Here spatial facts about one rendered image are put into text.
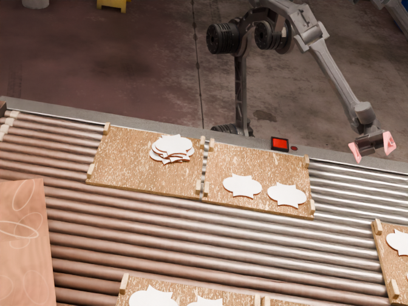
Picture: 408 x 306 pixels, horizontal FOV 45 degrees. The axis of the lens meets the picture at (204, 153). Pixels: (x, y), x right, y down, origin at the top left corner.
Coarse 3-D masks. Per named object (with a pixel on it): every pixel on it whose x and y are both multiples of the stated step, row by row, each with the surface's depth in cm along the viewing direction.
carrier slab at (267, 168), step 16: (224, 144) 205; (208, 160) 196; (224, 160) 197; (240, 160) 199; (256, 160) 200; (272, 160) 201; (288, 160) 203; (208, 176) 188; (224, 176) 190; (256, 176) 192; (272, 176) 194; (288, 176) 195; (304, 176) 197; (208, 192) 181; (224, 192) 182; (304, 192) 189; (240, 208) 179; (256, 208) 179; (272, 208) 180; (288, 208) 181; (304, 208) 182
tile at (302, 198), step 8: (280, 184) 189; (272, 192) 185; (280, 192) 185; (288, 192) 186; (296, 192) 187; (280, 200) 182; (288, 200) 183; (296, 200) 183; (304, 200) 184; (296, 208) 181
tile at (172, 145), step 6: (162, 138) 195; (168, 138) 196; (174, 138) 196; (180, 138) 197; (186, 138) 198; (156, 144) 192; (162, 144) 192; (168, 144) 193; (174, 144) 193; (180, 144) 194; (186, 144) 195; (162, 150) 190; (168, 150) 190; (174, 150) 191; (180, 150) 191; (186, 150) 192; (168, 156) 189
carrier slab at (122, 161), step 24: (120, 144) 196; (144, 144) 198; (192, 144) 202; (96, 168) 183; (120, 168) 185; (144, 168) 187; (168, 168) 189; (192, 168) 191; (144, 192) 179; (168, 192) 178; (192, 192) 180
